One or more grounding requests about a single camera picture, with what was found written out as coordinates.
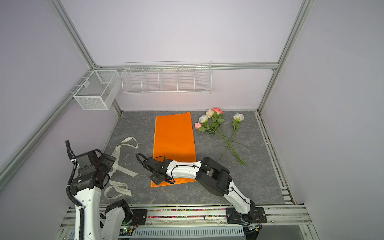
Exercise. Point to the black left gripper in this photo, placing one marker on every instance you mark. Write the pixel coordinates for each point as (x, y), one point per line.
(107, 160)

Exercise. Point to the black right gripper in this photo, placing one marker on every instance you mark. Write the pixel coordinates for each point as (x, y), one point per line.
(153, 177)

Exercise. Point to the orange yellow wrapping paper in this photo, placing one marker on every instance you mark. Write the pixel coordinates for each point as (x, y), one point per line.
(174, 140)

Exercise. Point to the small pink fake rose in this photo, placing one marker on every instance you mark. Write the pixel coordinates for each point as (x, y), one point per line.
(198, 125)

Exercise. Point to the white fake rose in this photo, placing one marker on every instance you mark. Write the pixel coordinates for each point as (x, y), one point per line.
(202, 119)
(237, 119)

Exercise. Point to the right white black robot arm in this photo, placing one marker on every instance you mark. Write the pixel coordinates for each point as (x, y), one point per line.
(211, 175)

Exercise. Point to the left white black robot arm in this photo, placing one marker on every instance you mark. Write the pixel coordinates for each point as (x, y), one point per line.
(84, 189)

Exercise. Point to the cream printed ribbon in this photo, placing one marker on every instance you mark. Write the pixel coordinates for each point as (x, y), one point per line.
(120, 187)

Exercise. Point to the small white mesh basket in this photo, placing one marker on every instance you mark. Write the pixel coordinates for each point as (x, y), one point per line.
(99, 90)

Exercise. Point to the white vent grille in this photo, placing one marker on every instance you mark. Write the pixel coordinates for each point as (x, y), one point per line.
(188, 233)

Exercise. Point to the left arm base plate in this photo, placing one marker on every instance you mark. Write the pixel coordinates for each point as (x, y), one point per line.
(138, 216)

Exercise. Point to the long white wire basket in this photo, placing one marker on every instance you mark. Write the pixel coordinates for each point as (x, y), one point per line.
(167, 77)

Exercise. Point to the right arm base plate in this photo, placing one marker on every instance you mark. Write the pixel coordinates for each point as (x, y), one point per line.
(256, 215)

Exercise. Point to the aluminium mounting rail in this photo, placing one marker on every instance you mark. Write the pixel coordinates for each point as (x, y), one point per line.
(216, 215)

